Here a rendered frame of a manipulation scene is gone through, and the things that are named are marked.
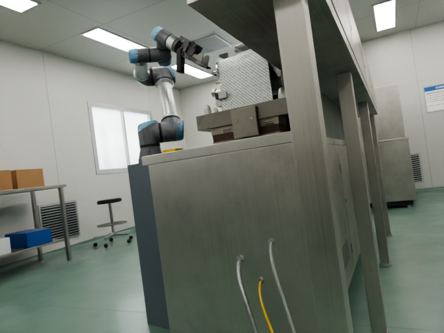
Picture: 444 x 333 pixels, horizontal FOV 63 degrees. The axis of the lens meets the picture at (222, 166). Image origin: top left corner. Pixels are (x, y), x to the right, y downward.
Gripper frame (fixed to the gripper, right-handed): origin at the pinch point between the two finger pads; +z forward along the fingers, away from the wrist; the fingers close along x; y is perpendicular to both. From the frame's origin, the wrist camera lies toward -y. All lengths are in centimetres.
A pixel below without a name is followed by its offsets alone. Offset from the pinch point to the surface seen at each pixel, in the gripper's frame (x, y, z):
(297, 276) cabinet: -30, -43, 88
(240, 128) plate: -25.8, -10.9, 40.5
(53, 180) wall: 190, -248, -244
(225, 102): -4.0, -8.2, 19.4
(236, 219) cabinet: -30, -40, 59
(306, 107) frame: -81, 9, 72
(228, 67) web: -4.0, 5.8, 12.6
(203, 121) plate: -23.8, -17.4, 24.1
